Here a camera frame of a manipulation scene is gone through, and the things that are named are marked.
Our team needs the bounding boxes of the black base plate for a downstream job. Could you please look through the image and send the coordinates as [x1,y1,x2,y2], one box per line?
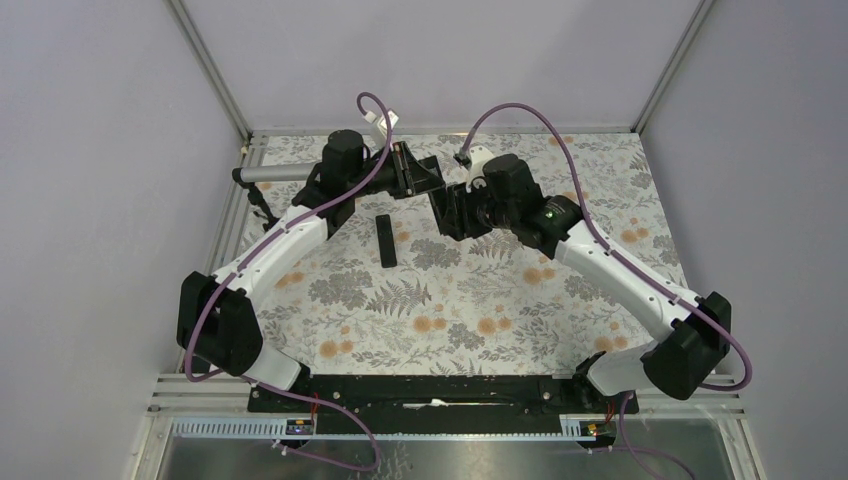
[247,374,639,435]

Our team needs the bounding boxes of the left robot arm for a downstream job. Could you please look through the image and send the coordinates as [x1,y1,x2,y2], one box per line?
[176,130,444,411]

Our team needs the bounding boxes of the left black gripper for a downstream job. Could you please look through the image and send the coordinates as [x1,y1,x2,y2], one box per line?
[348,141,446,200]

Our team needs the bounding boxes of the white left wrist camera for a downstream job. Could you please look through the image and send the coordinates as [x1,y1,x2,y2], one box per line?
[363,109,399,149]

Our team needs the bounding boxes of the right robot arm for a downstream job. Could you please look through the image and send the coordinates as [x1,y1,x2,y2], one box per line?
[428,154,731,412]

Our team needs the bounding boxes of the black remote control back up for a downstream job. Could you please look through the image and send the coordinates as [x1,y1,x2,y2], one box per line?
[375,214,398,269]

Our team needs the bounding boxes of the floral table mat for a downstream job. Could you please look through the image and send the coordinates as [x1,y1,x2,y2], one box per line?
[256,134,685,375]

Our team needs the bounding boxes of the purple cable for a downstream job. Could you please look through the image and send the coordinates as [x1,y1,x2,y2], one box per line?
[457,101,755,393]
[183,91,395,475]

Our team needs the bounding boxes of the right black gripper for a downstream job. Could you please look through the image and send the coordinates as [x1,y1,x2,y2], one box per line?
[438,176,517,242]

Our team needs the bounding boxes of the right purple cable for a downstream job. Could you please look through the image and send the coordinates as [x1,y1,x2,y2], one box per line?
[457,101,755,393]

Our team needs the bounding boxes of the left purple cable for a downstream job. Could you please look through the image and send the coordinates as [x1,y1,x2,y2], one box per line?
[183,91,395,475]

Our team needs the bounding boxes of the grey microphone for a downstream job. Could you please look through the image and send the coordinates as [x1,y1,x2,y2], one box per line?
[231,163,316,184]

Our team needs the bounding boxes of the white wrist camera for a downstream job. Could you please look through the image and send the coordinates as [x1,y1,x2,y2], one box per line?
[453,145,494,192]
[363,109,399,149]

